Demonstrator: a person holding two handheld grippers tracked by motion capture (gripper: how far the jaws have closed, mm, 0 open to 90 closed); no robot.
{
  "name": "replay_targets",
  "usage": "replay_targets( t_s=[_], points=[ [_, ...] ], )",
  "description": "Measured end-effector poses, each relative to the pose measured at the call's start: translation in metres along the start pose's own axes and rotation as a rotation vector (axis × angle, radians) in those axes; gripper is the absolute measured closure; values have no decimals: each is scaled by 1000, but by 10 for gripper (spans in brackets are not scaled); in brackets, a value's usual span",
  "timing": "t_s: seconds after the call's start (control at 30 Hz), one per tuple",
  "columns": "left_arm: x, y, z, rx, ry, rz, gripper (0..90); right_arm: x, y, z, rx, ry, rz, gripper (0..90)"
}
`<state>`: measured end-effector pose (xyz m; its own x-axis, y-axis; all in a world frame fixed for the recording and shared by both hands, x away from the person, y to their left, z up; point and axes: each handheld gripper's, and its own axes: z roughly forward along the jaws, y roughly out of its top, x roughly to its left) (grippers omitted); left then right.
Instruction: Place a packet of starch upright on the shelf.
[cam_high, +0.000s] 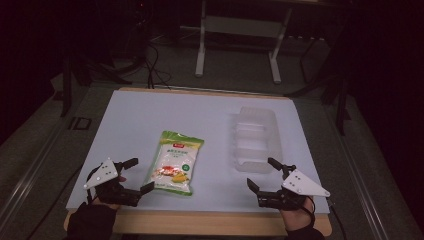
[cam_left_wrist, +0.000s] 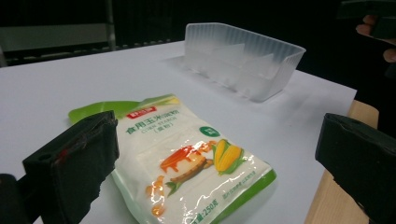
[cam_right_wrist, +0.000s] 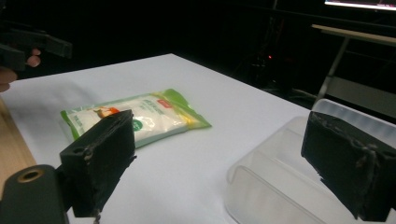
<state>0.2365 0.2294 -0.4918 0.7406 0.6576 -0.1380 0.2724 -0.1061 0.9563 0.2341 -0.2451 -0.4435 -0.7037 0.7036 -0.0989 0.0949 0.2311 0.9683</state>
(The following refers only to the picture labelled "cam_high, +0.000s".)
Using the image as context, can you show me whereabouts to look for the black floor socket plate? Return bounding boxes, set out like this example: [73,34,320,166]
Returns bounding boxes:
[67,116,93,131]

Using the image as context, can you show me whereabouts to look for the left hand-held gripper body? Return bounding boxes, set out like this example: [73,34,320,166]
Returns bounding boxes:
[83,159,142,208]

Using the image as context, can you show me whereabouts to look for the clear plastic container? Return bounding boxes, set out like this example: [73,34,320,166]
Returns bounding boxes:
[231,106,283,174]

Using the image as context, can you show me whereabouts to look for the person's right hand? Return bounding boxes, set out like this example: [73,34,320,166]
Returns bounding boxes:
[280,198,316,232]

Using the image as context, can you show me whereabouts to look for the white table mat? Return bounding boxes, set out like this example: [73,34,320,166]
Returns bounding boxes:
[65,89,331,215]

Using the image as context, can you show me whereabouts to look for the white metal stand frame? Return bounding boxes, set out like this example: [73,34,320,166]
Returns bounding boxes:
[194,0,295,85]

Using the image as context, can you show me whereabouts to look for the person's left hand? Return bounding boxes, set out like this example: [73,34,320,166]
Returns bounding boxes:
[90,175,128,211]

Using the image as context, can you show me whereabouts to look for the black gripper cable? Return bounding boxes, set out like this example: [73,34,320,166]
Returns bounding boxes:
[327,197,348,240]

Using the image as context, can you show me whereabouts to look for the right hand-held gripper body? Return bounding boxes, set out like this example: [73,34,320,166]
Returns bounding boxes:
[256,164,331,211]

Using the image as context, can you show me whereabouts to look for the black floor cables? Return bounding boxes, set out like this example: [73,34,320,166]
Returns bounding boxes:
[142,42,173,90]

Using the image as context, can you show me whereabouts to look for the green and white food packet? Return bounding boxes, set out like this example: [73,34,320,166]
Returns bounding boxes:
[143,130,205,197]

